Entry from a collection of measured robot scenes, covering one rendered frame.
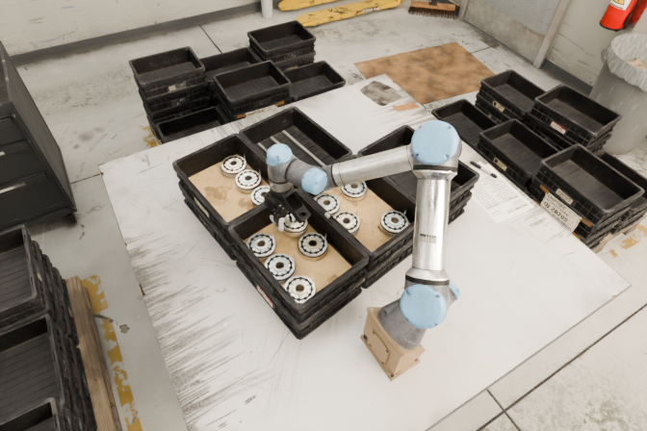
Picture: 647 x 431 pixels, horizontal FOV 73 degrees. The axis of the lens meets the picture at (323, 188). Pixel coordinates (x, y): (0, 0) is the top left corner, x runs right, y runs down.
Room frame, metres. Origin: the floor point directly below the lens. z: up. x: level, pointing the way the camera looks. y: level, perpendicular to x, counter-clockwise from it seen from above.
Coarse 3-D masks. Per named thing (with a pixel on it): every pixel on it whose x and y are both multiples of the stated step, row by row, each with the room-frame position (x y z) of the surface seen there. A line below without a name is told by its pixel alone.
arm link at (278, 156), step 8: (280, 144) 0.99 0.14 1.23; (272, 152) 0.96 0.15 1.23; (280, 152) 0.96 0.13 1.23; (288, 152) 0.96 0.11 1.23; (272, 160) 0.94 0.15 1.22; (280, 160) 0.93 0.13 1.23; (288, 160) 0.95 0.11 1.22; (272, 168) 0.94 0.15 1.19; (280, 168) 0.93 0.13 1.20; (272, 176) 0.94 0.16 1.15; (280, 176) 0.92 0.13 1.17; (280, 184) 0.93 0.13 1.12
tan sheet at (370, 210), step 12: (324, 192) 1.17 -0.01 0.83; (336, 192) 1.17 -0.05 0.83; (372, 192) 1.18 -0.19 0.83; (348, 204) 1.12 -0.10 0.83; (360, 204) 1.12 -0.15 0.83; (372, 204) 1.12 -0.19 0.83; (384, 204) 1.12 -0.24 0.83; (360, 216) 1.06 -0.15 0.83; (372, 216) 1.06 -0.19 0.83; (360, 228) 1.00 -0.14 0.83; (372, 228) 1.00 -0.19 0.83; (360, 240) 0.95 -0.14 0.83; (372, 240) 0.95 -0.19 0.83; (384, 240) 0.95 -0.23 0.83
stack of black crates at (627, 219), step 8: (600, 152) 2.01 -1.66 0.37; (608, 152) 2.02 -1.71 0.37; (608, 160) 1.99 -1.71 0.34; (616, 160) 1.96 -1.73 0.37; (616, 168) 1.93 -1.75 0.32; (624, 168) 1.90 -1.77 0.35; (632, 168) 1.88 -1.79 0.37; (632, 176) 1.86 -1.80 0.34; (640, 176) 1.83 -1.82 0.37; (640, 184) 1.80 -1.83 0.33; (640, 200) 1.73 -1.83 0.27; (632, 208) 1.57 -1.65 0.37; (640, 208) 1.58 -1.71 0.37; (624, 216) 1.57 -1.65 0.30; (632, 216) 1.60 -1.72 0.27; (640, 216) 1.69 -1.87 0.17; (616, 224) 1.58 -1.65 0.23; (624, 224) 1.56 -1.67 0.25; (616, 232) 1.58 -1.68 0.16
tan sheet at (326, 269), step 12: (264, 228) 0.98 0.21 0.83; (312, 228) 0.99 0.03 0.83; (276, 240) 0.93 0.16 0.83; (288, 240) 0.93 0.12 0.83; (276, 252) 0.88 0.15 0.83; (288, 252) 0.88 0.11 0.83; (336, 252) 0.89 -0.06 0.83; (264, 264) 0.83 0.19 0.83; (300, 264) 0.83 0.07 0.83; (312, 264) 0.84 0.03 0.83; (324, 264) 0.84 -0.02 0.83; (336, 264) 0.84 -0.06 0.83; (348, 264) 0.84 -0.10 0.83; (324, 276) 0.79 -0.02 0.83; (336, 276) 0.79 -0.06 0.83
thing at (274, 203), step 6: (276, 192) 0.94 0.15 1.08; (282, 192) 0.94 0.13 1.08; (288, 192) 0.95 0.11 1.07; (264, 198) 0.98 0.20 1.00; (270, 198) 0.96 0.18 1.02; (276, 198) 0.96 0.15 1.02; (270, 204) 0.97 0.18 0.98; (276, 204) 0.94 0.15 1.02; (282, 204) 0.94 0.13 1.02; (276, 210) 0.93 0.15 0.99; (282, 210) 0.93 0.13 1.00; (288, 210) 0.95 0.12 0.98
